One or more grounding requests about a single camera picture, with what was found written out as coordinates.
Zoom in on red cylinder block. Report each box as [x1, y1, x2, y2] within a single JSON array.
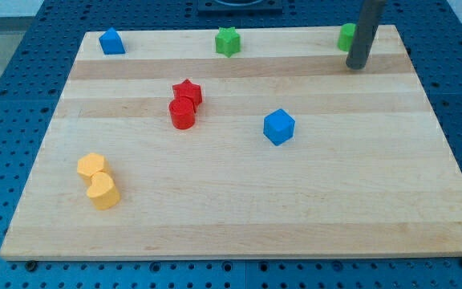
[[168, 97, 196, 130]]

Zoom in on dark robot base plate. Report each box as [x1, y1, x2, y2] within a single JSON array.
[[197, 0, 283, 14]]

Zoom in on blue pentagon block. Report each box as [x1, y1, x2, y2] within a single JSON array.
[[99, 27, 126, 55]]

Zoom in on blue cube block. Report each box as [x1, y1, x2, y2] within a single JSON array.
[[263, 108, 295, 146]]

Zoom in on yellow hexagon block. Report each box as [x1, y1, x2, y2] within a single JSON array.
[[77, 153, 111, 186]]

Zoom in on green cylinder block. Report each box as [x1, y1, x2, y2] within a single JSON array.
[[337, 22, 356, 52]]

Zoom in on red star block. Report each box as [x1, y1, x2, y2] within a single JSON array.
[[172, 79, 203, 112]]

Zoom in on light wooden board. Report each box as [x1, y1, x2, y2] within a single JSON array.
[[0, 25, 462, 261]]

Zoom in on green star block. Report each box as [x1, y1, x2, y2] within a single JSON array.
[[215, 26, 241, 58]]

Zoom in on yellow heart block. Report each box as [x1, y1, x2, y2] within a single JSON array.
[[86, 172, 121, 210]]

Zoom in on grey cylindrical robot arm rod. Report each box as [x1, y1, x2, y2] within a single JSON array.
[[346, 0, 387, 70]]

